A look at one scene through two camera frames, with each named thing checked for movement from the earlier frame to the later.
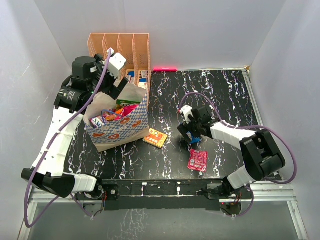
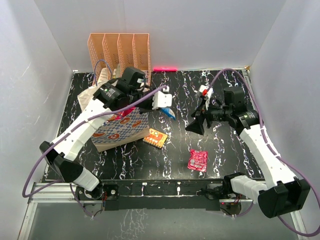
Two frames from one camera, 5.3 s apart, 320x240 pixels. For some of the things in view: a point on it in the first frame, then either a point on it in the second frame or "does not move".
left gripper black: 101,65 to 150,106
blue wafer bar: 195,139 to 168,112
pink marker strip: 160,69 does not move
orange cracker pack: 155,138 does not move
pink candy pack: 198,160 does not move
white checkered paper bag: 112,122 does not move
